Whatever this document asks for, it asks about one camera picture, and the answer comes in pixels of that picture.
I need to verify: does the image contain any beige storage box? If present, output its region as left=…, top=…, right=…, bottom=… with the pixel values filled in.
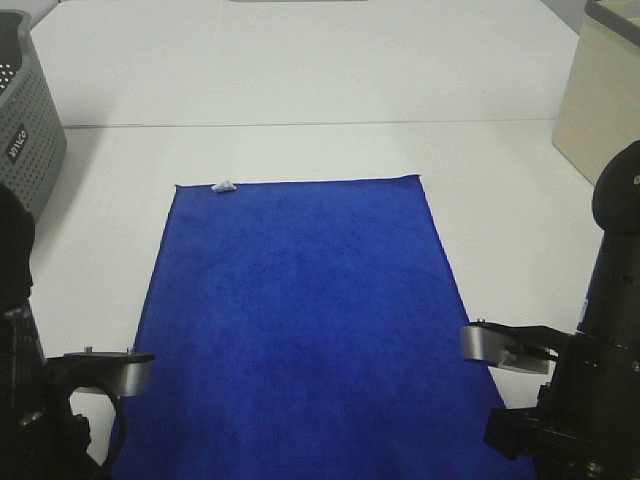
left=552, top=1, right=639, bottom=184

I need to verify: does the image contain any grey perforated plastic basket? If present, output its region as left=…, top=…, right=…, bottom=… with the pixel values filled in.
left=1, top=9, right=67, bottom=218

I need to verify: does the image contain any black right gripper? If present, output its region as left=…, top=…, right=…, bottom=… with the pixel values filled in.
left=484, top=334, right=639, bottom=479

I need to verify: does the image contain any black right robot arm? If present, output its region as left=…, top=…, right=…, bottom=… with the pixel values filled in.
left=485, top=142, right=639, bottom=479

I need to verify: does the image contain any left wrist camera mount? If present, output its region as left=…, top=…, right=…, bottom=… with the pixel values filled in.
left=46, top=349, right=155, bottom=397

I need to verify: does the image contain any blue towel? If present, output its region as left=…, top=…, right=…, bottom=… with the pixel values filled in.
left=112, top=175, right=534, bottom=479

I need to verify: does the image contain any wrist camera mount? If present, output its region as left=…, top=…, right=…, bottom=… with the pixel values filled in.
left=46, top=349, right=155, bottom=397
left=459, top=320, right=571, bottom=375

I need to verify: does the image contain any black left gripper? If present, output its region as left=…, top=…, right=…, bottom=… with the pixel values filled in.
left=1, top=304, right=103, bottom=479

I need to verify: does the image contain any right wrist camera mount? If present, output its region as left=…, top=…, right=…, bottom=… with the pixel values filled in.
left=459, top=320, right=571, bottom=375

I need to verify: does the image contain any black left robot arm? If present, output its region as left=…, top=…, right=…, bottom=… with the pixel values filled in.
left=1, top=186, right=106, bottom=479

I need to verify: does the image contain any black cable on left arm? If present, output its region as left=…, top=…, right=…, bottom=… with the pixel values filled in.
left=97, top=387, right=129, bottom=476

